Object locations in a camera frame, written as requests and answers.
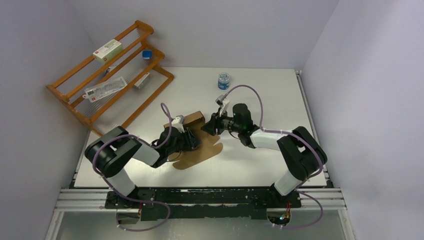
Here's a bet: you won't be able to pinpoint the orange wooden rack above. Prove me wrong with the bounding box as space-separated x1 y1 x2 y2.
46 20 174 136

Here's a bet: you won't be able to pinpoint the aluminium frame rails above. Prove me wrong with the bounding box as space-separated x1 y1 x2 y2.
46 67 355 240

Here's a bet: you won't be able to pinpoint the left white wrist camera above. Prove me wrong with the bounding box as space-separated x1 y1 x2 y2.
171 115 185 133

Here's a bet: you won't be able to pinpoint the small grey white box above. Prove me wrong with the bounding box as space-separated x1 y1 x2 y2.
133 72 152 90

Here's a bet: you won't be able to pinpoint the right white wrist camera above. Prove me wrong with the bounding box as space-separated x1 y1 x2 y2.
215 95 230 117

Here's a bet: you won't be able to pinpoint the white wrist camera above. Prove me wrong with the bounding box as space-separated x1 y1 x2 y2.
171 115 185 133
215 95 230 117

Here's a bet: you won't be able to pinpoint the green white carton box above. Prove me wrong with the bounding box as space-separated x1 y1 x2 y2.
92 39 124 65

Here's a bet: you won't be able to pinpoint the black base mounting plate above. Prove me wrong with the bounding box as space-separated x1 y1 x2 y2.
104 186 302 221

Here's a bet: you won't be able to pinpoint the blue white round jar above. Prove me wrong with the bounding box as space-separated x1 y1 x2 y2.
217 72 231 90

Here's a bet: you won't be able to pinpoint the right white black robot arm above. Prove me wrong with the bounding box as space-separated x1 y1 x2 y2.
201 103 328 207

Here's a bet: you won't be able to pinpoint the clear plastic packet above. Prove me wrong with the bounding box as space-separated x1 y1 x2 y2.
82 77 127 103

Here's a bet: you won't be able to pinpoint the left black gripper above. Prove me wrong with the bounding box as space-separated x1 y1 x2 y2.
166 127 202 155

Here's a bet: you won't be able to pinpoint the brown cardboard box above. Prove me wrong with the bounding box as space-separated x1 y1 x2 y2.
168 111 224 170

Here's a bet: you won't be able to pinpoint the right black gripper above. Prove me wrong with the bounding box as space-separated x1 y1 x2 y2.
200 107 242 136

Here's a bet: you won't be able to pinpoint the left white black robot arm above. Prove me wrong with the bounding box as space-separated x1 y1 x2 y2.
84 126 202 208

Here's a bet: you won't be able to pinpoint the small blue cube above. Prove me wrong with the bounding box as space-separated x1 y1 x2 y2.
141 49 153 60

